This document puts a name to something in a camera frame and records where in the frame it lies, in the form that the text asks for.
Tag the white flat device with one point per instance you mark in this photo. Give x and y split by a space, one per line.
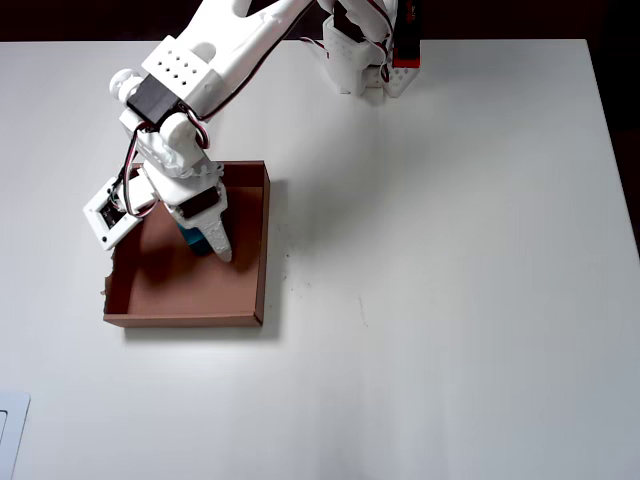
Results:
15 430

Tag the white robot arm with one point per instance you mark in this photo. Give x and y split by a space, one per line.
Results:
225 45

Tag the brown cardboard box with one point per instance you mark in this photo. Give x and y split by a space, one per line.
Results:
200 292

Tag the blue cube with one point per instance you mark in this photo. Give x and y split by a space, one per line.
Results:
195 242

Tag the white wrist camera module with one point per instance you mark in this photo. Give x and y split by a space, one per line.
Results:
112 227

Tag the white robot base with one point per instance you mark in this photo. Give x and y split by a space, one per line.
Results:
350 65

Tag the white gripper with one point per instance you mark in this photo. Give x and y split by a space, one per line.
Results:
196 205

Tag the red black controller board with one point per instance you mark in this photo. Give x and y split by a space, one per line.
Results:
407 30

